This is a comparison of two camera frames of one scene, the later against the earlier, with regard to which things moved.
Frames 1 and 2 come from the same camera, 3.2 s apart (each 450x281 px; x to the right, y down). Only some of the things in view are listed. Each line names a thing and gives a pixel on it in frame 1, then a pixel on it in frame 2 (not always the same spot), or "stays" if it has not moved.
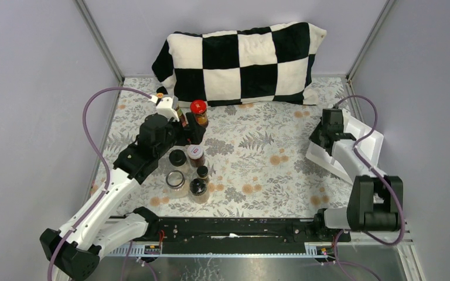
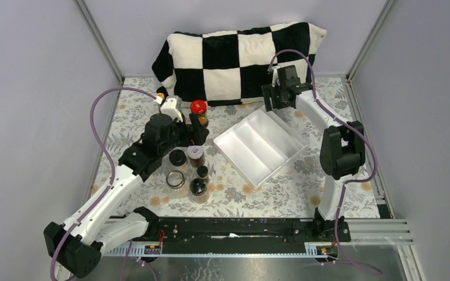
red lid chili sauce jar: x=199 y=108 stays
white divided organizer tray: x=370 y=149 to x=258 y=146
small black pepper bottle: x=202 y=172 stays
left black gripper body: x=176 y=136 stays
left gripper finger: x=194 y=133 stays
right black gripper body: x=316 y=136 to x=275 y=94
